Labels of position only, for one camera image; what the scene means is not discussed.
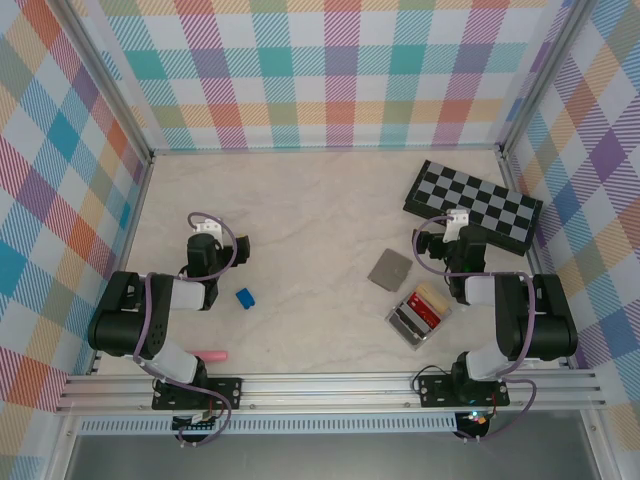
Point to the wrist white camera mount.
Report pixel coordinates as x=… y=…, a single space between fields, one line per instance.
x=457 y=220
x=207 y=226

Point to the aluminium frame post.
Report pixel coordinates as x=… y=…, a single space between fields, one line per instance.
x=544 y=75
x=102 y=75

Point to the red card white print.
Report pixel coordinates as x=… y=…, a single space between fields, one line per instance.
x=422 y=307

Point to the grey card holder wallet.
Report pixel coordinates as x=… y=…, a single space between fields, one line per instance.
x=390 y=270

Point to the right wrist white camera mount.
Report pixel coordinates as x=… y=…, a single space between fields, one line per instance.
x=457 y=220

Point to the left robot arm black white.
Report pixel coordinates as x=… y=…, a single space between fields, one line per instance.
x=125 y=310

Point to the pink cylinder marker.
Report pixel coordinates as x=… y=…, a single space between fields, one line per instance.
x=215 y=355

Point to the blue block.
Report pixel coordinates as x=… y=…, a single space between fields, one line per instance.
x=246 y=298

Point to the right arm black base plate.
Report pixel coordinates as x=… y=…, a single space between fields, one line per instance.
x=435 y=390

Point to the silver grey card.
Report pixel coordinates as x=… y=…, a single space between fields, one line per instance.
x=407 y=327

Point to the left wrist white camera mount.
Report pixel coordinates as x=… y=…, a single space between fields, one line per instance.
x=207 y=226

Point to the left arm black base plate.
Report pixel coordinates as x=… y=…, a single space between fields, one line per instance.
x=227 y=392

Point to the beige gold card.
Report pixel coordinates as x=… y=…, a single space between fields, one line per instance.
x=435 y=297

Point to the aluminium mounting rail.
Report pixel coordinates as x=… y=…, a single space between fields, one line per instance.
x=325 y=387

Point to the aluminium frame back bar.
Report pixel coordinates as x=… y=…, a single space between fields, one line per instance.
x=325 y=150

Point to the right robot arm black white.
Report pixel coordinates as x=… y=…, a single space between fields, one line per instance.
x=550 y=325

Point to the black grey folding chessboard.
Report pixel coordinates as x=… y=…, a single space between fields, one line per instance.
x=480 y=195

